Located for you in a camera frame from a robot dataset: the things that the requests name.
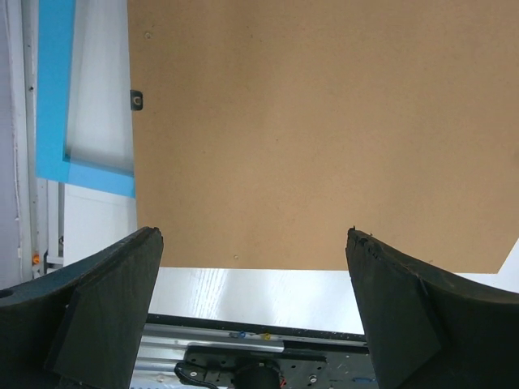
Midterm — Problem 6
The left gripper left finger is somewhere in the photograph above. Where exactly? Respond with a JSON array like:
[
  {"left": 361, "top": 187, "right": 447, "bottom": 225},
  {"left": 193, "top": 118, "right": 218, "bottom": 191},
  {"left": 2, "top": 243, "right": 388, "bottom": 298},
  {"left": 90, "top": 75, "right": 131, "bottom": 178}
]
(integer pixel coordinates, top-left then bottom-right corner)
[{"left": 1, "top": 227, "right": 164, "bottom": 388}]

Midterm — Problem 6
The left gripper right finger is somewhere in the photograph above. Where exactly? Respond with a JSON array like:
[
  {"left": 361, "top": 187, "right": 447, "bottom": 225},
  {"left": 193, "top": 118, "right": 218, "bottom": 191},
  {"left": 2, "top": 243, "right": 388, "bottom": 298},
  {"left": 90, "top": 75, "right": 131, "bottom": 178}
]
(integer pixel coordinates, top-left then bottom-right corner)
[{"left": 345, "top": 229, "right": 518, "bottom": 388}]

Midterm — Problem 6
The clear glass pane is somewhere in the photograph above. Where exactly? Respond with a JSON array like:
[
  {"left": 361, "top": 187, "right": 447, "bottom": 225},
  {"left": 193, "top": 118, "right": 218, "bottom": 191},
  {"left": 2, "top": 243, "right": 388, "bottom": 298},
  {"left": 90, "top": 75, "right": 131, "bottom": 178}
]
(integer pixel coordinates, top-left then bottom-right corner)
[{"left": 66, "top": 1, "right": 134, "bottom": 172}]

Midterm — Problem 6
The brown backing board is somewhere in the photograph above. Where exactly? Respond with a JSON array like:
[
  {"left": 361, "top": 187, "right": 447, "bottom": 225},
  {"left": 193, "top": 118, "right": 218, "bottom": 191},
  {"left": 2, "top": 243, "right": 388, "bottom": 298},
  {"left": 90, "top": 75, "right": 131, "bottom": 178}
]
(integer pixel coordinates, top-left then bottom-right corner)
[{"left": 127, "top": 1, "right": 518, "bottom": 273}]

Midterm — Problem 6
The blue picture frame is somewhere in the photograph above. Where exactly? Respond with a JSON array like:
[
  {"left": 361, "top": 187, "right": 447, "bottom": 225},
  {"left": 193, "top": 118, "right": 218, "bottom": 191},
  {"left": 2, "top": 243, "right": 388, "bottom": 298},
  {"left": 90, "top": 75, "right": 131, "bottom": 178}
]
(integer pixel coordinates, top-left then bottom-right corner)
[{"left": 36, "top": 1, "right": 135, "bottom": 198}]

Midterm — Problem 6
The aluminium rail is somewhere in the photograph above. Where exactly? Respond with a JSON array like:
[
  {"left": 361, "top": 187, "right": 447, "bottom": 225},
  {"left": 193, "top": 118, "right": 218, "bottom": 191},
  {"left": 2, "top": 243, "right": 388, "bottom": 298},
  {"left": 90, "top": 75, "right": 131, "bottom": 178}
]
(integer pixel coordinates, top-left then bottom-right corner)
[{"left": 130, "top": 323, "right": 284, "bottom": 388}]

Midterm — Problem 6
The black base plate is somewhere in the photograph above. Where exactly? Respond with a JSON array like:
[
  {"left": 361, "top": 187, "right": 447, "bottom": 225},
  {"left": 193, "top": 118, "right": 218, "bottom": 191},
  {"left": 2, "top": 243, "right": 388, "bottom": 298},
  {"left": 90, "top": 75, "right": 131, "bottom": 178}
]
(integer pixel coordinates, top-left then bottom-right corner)
[{"left": 145, "top": 312, "right": 382, "bottom": 389}]

